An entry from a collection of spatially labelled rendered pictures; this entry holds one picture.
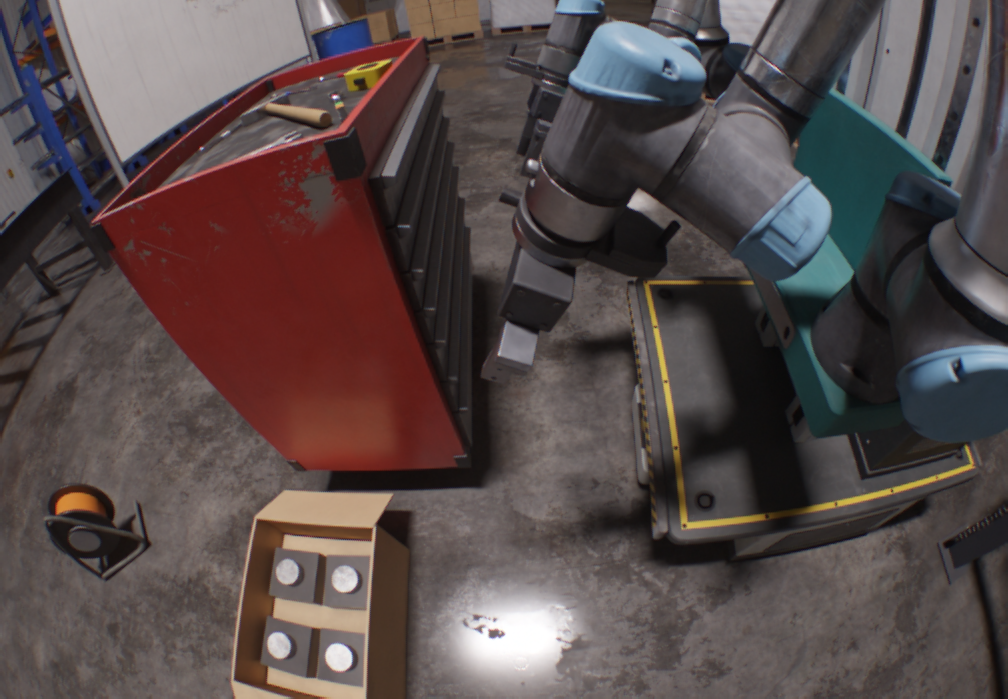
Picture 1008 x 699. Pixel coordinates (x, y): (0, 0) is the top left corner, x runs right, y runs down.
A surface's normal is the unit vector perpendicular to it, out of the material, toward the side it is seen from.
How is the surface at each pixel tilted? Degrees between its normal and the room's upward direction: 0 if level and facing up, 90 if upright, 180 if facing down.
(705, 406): 0
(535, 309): 98
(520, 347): 24
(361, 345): 90
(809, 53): 89
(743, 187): 66
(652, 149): 80
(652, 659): 0
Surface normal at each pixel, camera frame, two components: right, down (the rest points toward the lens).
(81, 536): 0.68, 0.48
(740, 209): -0.40, 0.53
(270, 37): 0.92, 0.20
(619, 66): -0.66, 0.49
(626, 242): 0.26, -0.51
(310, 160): 0.04, 0.72
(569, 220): -0.27, 0.78
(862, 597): -0.11, -0.69
